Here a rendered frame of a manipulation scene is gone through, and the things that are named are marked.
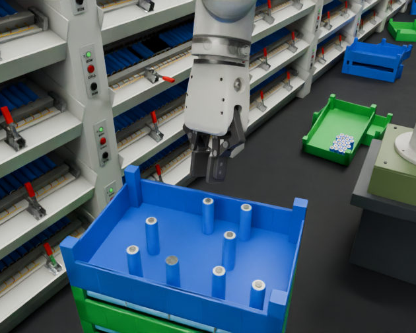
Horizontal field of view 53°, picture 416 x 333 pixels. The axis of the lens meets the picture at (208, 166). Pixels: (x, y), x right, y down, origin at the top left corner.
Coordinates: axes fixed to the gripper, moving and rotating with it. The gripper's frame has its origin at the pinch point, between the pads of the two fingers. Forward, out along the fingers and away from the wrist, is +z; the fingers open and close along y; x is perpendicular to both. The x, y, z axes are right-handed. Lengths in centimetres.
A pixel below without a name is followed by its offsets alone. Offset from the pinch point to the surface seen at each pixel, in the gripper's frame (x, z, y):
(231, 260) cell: -0.1, 12.3, -7.3
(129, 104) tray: -15, -5, 53
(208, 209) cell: -0.5, 6.7, -0.6
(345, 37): -195, -51, 112
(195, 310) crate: 8.3, 16.1, -10.5
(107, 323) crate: 13.3, 24.0, 3.3
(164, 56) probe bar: -29, -19, 60
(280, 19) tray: -93, -42, 75
